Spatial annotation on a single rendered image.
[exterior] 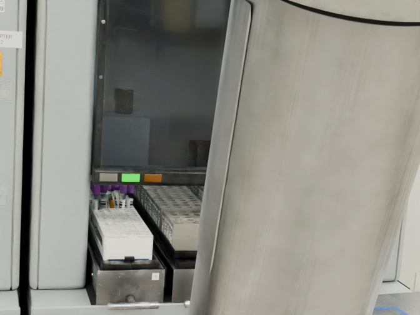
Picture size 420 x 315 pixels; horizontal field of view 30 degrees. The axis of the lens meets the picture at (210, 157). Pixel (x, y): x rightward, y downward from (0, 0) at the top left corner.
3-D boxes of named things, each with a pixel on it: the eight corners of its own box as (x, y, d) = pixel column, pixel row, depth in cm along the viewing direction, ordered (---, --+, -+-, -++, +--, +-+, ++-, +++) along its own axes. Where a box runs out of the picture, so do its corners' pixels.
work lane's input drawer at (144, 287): (65, 217, 219) (67, 186, 217) (115, 217, 222) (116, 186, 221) (97, 314, 150) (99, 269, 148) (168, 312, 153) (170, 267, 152)
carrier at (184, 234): (220, 248, 169) (222, 221, 168) (223, 250, 167) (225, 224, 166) (168, 249, 166) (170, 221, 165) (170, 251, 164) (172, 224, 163)
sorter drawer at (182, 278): (120, 217, 223) (121, 186, 221) (167, 217, 226) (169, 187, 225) (175, 311, 154) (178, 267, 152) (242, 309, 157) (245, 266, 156)
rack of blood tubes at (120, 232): (87, 227, 185) (88, 201, 184) (129, 227, 188) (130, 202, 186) (103, 266, 157) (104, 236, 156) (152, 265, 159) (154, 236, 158)
